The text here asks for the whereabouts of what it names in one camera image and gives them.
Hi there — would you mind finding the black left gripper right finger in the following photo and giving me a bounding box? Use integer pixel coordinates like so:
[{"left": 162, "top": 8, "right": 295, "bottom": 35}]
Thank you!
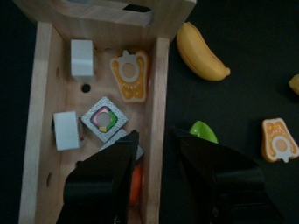
[{"left": 168, "top": 126, "right": 286, "bottom": 224}]

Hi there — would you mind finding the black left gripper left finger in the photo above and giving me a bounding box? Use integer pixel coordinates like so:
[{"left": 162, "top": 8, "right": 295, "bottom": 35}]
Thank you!
[{"left": 56, "top": 129, "right": 140, "bottom": 224}]

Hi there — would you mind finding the orange toy carrot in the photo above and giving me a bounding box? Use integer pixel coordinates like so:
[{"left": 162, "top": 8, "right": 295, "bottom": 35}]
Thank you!
[{"left": 127, "top": 164, "right": 146, "bottom": 207}]

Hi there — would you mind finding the grey square sushi toy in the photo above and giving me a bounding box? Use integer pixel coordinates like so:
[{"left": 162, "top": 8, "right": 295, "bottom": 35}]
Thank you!
[
  {"left": 79, "top": 96, "right": 130, "bottom": 143},
  {"left": 98, "top": 128, "right": 146, "bottom": 161}
]

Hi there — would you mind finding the white toy block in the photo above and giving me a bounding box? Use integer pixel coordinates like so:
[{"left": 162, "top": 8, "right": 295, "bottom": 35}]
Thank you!
[
  {"left": 52, "top": 110, "right": 84, "bottom": 151},
  {"left": 70, "top": 38, "right": 96, "bottom": 81}
]

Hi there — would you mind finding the green toy vegetable piece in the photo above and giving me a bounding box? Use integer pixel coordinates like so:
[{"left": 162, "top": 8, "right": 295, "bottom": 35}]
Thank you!
[{"left": 188, "top": 120, "right": 220, "bottom": 144}]

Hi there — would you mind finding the yellow toy block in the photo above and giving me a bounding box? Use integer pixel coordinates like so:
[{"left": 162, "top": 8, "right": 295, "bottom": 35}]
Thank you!
[{"left": 260, "top": 117, "right": 299, "bottom": 164}]

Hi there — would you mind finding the wooden toy tray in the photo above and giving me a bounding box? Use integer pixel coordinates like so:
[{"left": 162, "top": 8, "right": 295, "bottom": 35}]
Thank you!
[{"left": 14, "top": 0, "right": 198, "bottom": 224}]

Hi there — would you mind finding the orange pepper slice toy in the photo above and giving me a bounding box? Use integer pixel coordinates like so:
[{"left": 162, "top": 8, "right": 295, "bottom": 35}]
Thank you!
[{"left": 108, "top": 49, "right": 151, "bottom": 104}]

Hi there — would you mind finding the small yellow toy piece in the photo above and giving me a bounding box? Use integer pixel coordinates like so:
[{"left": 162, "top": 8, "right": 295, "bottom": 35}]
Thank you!
[{"left": 287, "top": 73, "right": 299, "bottom": 95}]

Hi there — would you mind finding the yellow toy banana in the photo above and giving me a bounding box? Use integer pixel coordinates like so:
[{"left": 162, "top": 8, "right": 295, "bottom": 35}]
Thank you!
[{"left": 175, "top": 21, "right": 231, "bottom": 82}]

